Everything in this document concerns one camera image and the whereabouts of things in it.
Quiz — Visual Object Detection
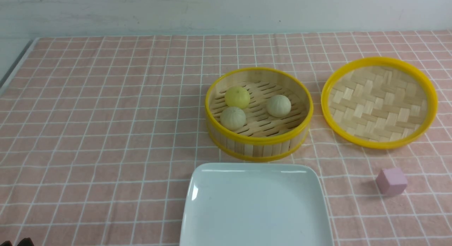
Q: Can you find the white square plate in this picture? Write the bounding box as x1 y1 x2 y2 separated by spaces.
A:
179 163 334 246

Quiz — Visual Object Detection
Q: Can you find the pink checkered tablecloth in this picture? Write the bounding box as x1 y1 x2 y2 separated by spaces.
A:
0 30 451 246

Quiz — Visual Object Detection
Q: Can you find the pink cube block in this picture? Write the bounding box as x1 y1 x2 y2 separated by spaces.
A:
375 167 408 196

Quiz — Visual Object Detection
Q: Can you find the bamboo steamer basket yellow rim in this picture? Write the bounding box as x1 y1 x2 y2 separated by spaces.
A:
205 67 314 162

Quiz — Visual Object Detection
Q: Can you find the woven bamboo steamer lid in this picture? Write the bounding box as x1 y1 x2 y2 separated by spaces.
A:
321 57 439 149

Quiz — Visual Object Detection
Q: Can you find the white steamed bun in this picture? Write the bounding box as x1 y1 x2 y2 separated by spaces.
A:
220 107 246 131
266 95 292 118

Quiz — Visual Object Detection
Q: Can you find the yellow steamed bun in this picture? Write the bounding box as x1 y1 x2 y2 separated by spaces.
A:
224 86 251 109

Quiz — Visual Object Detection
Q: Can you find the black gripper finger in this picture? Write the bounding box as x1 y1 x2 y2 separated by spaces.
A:
17 238 35 246

